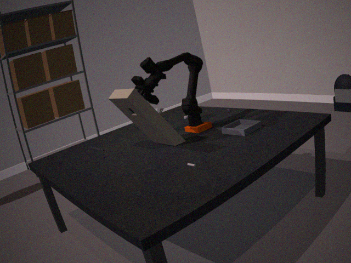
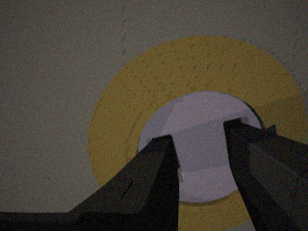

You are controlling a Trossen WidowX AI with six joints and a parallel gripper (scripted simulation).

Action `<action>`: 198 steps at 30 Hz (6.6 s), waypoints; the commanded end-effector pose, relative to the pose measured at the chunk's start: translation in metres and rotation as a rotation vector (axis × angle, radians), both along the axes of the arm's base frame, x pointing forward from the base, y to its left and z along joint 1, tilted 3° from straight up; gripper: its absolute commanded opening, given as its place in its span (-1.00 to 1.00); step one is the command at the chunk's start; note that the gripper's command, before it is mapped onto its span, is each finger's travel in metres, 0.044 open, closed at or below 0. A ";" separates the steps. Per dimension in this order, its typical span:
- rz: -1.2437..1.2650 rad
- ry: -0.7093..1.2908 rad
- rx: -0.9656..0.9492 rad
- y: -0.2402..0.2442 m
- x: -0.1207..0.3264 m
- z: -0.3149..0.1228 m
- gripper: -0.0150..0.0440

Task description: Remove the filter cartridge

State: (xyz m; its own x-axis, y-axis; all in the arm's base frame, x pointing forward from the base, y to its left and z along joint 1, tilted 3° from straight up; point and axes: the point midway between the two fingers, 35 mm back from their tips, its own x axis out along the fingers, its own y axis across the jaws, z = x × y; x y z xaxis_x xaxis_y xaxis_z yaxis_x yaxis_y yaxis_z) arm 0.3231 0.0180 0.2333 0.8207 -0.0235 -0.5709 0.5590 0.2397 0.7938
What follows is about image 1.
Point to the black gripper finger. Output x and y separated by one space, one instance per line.
141 90
147 97

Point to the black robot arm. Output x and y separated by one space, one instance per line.
194 63

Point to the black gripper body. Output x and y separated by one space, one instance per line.
149 85

